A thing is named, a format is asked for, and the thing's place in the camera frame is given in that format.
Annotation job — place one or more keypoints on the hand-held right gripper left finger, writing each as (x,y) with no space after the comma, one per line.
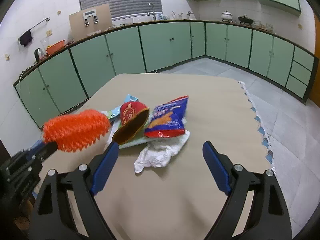
(105,167)

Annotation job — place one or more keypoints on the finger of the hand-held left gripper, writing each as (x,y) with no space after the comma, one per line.
(48,150)

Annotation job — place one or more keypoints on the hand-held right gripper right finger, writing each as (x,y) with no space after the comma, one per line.
(216,167)

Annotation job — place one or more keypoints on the orange foam fruit net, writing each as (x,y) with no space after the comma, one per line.
(77,130)

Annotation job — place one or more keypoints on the white plastic bag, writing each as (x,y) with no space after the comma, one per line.
(160,152)

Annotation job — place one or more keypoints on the red foil pouch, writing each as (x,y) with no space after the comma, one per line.
(130,112)

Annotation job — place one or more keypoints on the beige tablecloth with blue trim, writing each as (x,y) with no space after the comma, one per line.
(200,105)

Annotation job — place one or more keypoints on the blue and red snack bag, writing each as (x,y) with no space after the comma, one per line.
(167,120)

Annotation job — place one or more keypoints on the teal printed wrapper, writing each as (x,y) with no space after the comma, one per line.
(128,98)

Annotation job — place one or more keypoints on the steel electric kettle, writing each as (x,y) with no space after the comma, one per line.
(38,55)

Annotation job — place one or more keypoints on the orange plastic basket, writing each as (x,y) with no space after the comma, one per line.
(55,48)

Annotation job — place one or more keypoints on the clear measuring jug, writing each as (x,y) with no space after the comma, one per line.
(44,45)

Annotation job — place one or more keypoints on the dark towel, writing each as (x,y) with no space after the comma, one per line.
(26,38)

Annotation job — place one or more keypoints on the metal towel bar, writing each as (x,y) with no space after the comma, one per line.
(37,25)

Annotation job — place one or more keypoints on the green base cabinets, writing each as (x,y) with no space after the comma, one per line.
(162,47)

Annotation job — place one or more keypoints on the wooden door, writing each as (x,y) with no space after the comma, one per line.
(315,80)

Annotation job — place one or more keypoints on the white water dispenser panel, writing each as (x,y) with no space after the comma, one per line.
(90,13)

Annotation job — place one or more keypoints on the dark kitchen countertop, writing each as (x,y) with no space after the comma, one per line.
(285,38)

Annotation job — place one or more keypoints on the black wok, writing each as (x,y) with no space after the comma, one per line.
(244,20)

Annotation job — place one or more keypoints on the white cooking pot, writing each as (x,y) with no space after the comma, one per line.
(226,16)

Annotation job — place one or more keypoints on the small silver kettle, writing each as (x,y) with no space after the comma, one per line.
(190,15)

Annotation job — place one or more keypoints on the utensil holder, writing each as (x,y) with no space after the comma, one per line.
(178,16)

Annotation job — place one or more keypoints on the steel faucet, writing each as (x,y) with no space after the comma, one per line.
(150,11)

